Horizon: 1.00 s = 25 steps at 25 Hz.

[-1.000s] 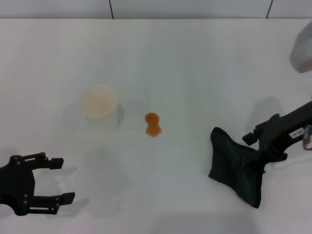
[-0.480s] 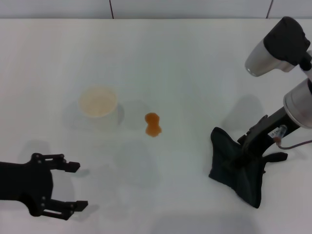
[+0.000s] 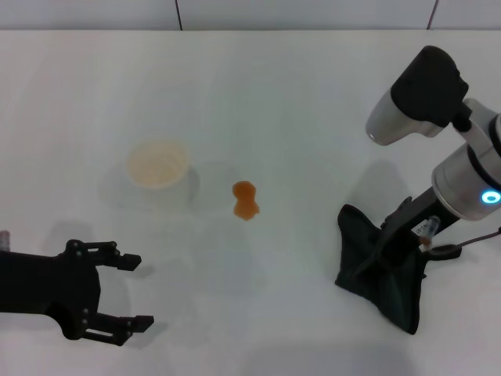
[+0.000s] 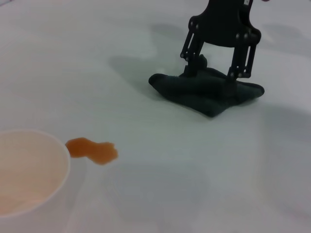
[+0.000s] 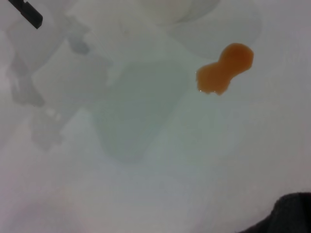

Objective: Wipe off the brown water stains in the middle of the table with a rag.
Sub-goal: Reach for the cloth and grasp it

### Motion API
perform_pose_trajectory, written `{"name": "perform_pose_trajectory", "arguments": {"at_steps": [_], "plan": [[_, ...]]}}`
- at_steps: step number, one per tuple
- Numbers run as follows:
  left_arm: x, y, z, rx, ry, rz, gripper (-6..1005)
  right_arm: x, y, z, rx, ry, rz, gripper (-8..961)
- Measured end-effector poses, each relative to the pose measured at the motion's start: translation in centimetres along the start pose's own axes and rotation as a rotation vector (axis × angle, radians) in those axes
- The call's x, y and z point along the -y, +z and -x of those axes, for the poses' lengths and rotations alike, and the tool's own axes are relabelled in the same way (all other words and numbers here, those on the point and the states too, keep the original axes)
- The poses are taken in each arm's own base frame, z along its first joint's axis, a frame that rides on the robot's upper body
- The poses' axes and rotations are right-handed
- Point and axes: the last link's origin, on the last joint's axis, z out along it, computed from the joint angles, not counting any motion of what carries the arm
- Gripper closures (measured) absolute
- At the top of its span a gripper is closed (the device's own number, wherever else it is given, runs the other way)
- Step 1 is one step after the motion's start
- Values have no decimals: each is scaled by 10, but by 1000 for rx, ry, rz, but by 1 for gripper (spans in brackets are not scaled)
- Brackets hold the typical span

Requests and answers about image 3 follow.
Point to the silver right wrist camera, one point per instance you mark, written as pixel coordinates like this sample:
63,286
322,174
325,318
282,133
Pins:
430,86

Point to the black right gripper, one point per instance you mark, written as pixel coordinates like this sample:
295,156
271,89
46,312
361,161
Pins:
407,231

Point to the brown water stain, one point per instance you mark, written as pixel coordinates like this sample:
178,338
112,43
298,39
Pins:
244,203

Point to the white paper cup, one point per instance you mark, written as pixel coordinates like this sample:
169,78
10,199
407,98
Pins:
156,164

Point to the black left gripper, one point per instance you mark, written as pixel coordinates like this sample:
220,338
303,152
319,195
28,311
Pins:
43,286

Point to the dark blue rag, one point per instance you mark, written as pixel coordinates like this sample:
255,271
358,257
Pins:
391,297

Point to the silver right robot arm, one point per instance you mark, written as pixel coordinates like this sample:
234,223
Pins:
462,184

